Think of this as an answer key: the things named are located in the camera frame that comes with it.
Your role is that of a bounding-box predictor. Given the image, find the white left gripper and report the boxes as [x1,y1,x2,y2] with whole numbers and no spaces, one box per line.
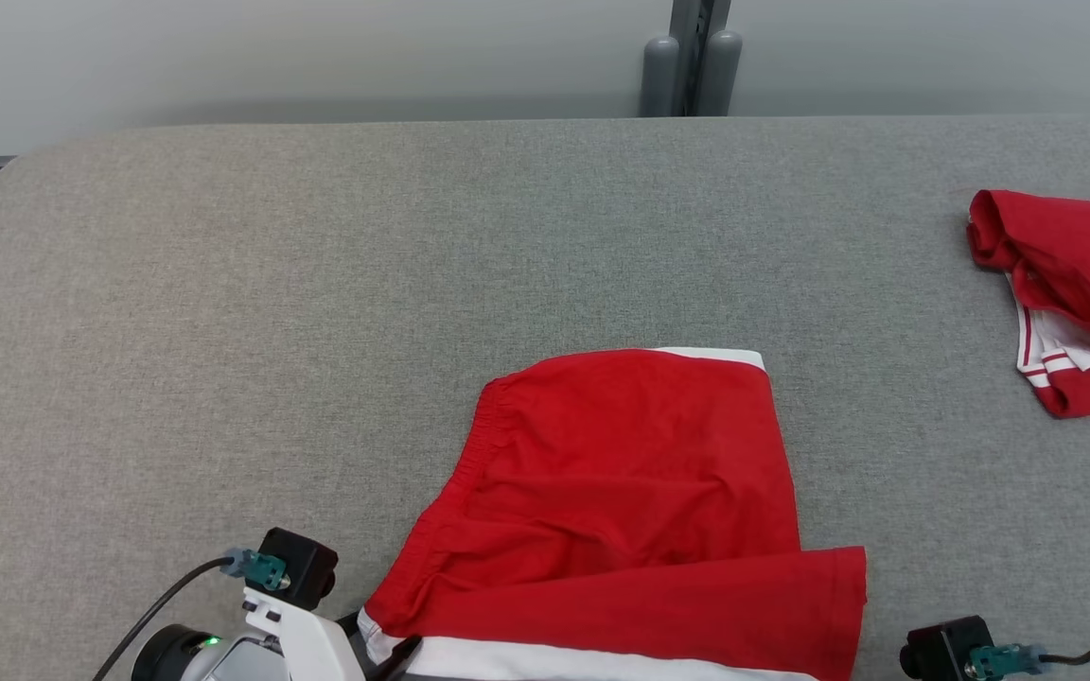
[240,586,424,681]

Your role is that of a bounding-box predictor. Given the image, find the red shorts white stripe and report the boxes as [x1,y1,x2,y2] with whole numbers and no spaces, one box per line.
[358,347,869,681]

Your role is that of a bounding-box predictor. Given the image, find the grey partition post twin feet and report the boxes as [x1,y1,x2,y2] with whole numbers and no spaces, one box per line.
[640,0,744,119]

